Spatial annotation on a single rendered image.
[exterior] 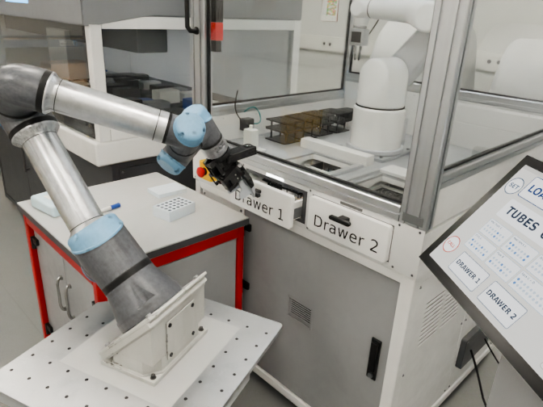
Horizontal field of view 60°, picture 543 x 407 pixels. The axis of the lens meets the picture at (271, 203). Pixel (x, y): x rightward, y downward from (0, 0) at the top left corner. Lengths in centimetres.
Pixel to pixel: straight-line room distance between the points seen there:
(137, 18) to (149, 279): 133
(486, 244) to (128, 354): 73
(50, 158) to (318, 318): 98
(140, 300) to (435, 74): 82
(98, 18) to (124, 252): 120
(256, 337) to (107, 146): 124
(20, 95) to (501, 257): 102
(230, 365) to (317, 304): 64
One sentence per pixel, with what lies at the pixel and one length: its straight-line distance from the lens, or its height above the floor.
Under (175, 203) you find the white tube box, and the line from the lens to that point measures 171.
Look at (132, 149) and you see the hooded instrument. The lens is 216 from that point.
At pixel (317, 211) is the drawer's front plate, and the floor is 89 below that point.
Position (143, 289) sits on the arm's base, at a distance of 99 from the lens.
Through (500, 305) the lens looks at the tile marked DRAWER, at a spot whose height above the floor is 100.
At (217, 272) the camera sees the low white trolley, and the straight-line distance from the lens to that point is 171.
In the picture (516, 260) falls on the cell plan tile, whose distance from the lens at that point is 95.
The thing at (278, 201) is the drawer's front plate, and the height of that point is 90.
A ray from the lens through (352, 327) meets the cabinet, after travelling 156.
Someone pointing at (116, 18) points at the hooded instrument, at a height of 139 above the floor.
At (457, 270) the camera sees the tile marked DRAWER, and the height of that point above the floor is 99.
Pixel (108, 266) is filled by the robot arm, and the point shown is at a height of 96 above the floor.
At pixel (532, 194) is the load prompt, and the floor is 115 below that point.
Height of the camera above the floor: 146
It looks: 23 degrees down
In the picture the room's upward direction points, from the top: 3 degrees clockwise
